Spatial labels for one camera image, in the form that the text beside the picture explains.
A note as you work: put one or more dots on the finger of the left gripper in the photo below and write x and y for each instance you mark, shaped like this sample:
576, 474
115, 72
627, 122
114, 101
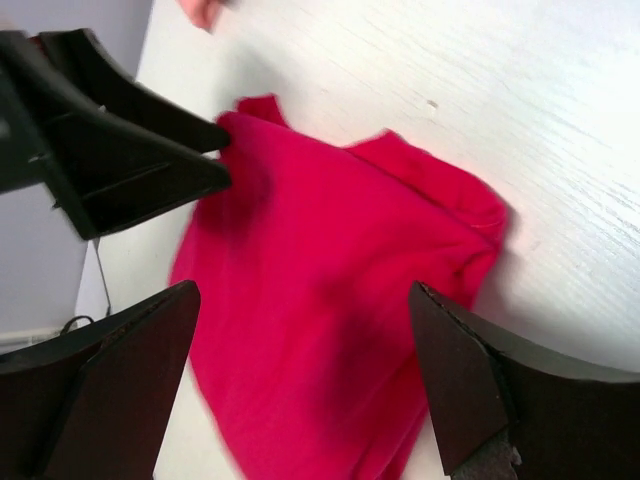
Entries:
107, 174
82, 59

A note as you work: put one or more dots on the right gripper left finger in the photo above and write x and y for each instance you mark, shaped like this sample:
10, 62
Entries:
94, 403

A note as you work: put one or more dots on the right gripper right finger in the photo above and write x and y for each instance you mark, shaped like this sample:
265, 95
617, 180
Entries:
503, 407

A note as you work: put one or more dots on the red t-shirt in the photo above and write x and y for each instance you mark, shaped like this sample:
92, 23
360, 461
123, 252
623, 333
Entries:
303, 348

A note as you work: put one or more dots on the folded salmon pink t-shirt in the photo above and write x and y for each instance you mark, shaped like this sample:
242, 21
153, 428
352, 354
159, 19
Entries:
203, 14

